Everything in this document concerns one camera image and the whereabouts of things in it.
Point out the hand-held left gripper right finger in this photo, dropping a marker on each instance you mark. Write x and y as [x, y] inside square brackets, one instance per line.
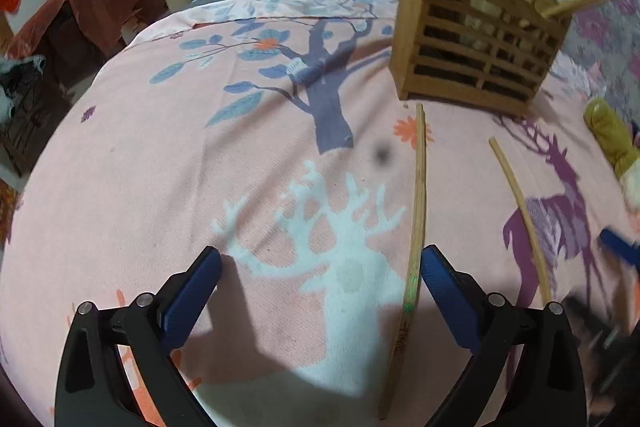
[447, 297]

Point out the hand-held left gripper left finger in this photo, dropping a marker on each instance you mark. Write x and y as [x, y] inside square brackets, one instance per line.
[192, 297]

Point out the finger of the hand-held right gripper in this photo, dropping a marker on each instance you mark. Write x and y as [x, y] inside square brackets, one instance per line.
[607, 347]
[622, 249]

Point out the green printed wooden chopstick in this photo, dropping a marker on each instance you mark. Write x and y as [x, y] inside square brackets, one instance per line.
[417, 227]

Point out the slatted wooden chopstick holder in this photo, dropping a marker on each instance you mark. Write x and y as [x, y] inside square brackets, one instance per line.
[450, 72]

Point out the pink deer printed blanket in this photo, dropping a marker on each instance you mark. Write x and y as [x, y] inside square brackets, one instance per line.
[175, 182]

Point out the yellow green plush toy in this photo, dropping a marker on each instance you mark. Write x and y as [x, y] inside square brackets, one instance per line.
[607, 127]

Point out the purple floral cloth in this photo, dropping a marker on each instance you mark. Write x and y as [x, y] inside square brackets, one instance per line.
[610, 32]

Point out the dark wooden rack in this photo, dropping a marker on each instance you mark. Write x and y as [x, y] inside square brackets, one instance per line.
[35, 127]

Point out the pile of clothes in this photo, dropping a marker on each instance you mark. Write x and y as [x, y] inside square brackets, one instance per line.
[17, 79]

